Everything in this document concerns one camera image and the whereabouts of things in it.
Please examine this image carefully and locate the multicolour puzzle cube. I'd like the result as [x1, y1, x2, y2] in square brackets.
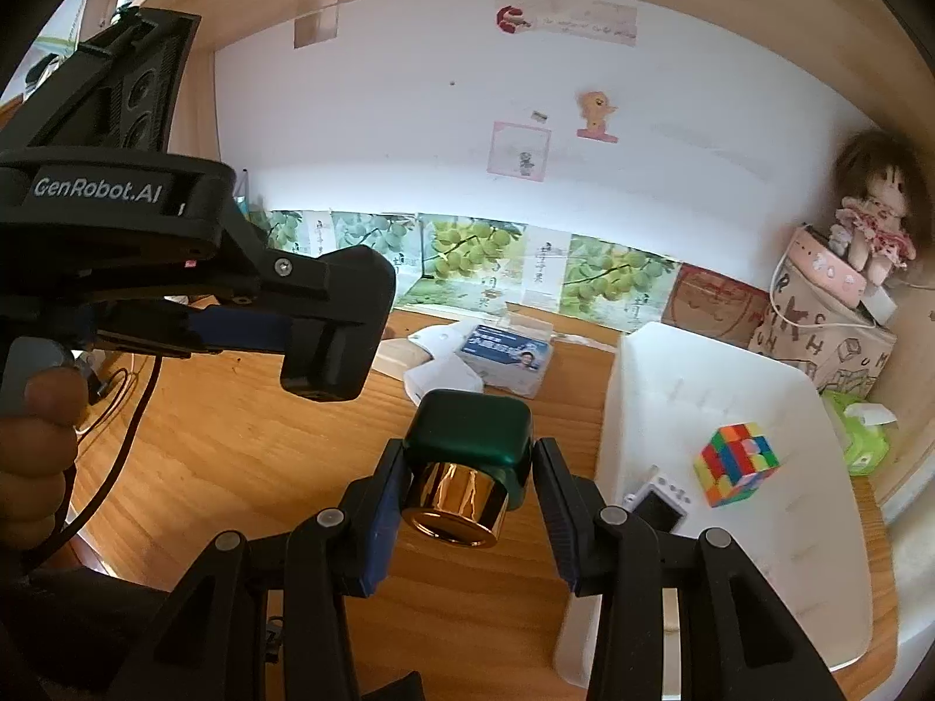
[692, 422, 780, 508]

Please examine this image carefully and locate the green bottle gold cap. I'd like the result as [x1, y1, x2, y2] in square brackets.
[403, 389, 532, 549]

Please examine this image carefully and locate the blue dental floss box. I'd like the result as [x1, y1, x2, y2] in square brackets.
[456, 324, 553, 399]

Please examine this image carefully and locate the person's left hand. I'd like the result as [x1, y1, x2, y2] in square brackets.
[0, 367, 87, 551]

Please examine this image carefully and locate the white plastic storage tray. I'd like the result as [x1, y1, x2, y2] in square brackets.
[594, 323, 873, 669]

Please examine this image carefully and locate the green tissue pack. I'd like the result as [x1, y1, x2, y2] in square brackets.
[821, 389, 897, 476]

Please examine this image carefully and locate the letter print fabric bag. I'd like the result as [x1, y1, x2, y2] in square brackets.
[748, 259, 897, 397]

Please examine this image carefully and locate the beige cardboard box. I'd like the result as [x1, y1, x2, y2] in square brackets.
[371, 339, 432, 381]

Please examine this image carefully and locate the brown cardboard piece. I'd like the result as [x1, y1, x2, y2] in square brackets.
[663, 264, 768, 348]

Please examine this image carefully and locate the white spatula-shaped scraper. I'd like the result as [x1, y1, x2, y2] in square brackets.
[407, 320, 479, 361]

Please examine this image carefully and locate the white square charger block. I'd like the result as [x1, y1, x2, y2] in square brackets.
[403, 367, 483, 405]

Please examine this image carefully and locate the pink pencil case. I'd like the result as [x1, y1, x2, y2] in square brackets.
[786, 226, 867, 308]

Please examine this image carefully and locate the green grape cardboard panel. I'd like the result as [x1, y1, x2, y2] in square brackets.
[247, 210, 681, 332]

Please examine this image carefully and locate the brown haired rag doll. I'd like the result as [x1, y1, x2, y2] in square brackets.
[830, 130, 932, 286]

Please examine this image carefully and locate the black cable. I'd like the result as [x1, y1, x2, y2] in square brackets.
[50, 353, 165, 556]

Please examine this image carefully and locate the pink framed wall sticker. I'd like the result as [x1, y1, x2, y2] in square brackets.
[487, 122, 552, 182]

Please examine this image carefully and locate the orange pony wall sticker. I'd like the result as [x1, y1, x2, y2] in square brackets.
[577, 91, 618, 144]

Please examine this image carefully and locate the red white wall sticker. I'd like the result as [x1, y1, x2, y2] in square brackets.
[494, 0, 637, 46]

